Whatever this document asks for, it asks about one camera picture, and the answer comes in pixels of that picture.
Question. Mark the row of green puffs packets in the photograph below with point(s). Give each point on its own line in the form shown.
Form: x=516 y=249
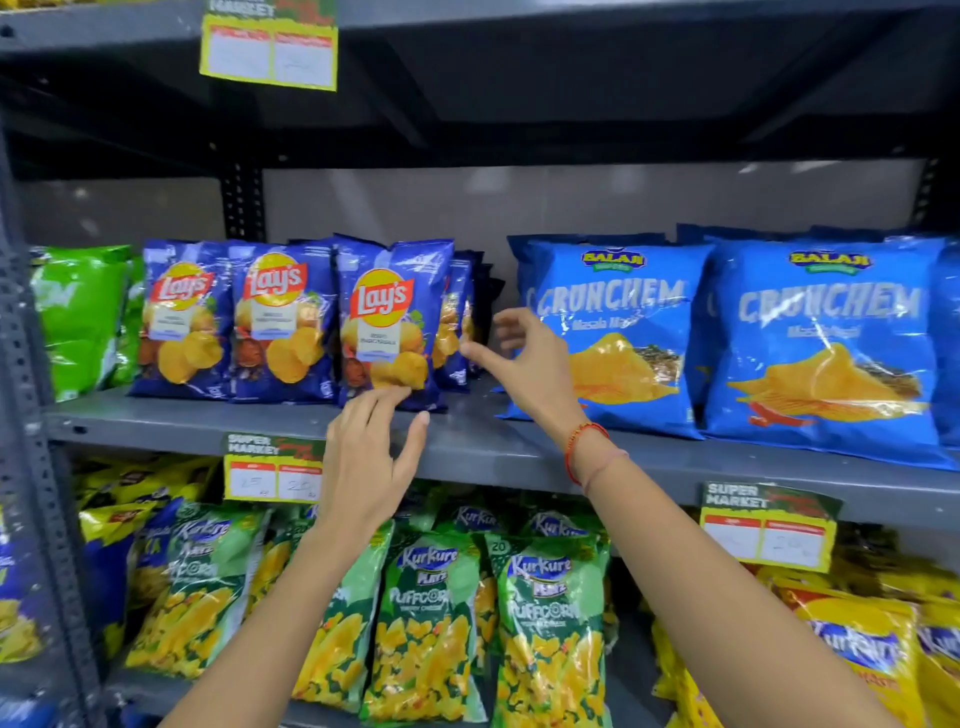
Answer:
x=427 y=622

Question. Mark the dark blue chips packet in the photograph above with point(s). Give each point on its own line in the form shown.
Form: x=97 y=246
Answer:
x=451 y=330
x=184 y=322
x=390 y=315
x=283 y=330

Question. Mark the person's right forearm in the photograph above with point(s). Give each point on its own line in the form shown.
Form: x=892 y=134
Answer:
x=712 y=600

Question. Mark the pile of yellow blue packets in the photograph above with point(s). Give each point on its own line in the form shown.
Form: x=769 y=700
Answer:
x=127 y=525

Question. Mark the yellow green price tag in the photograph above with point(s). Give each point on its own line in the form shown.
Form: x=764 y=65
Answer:
x=268 y=49
x=274 y=469
x=769 y=529

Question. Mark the grey perforated rack upright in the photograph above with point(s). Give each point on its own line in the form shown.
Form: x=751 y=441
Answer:
x=30 y=450

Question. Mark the person's left hand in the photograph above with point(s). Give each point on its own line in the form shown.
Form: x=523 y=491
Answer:
x=360 y=472

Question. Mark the pink thread wristband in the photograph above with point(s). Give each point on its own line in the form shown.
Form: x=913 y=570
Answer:
x=604 y=463

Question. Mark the black perforated rack upright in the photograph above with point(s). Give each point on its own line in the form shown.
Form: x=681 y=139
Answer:
x=243 y=202
x=926 y=195

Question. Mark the person's left thumb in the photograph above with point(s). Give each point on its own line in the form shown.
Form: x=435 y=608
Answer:
x=411 y=448

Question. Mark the bright green snack packet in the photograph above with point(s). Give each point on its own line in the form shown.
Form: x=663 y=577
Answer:
x=79 y=322
x=132 y=322

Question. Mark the pile of yellow orange packets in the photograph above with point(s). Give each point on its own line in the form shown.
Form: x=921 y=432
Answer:
x=862 y=645

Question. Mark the blue yellow snack packet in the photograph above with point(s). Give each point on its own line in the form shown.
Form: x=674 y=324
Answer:
x=16 y=600

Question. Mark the light blue wafers packet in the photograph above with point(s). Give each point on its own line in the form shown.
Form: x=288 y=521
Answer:
x=825 y=352
x=948 y=337
x=694 y=247
x=622 y=337

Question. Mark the person's right thumb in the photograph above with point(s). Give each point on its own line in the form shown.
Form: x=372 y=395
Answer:
x=489 y=361

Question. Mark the person's right hand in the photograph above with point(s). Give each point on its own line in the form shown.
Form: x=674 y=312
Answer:
x=540 y=382

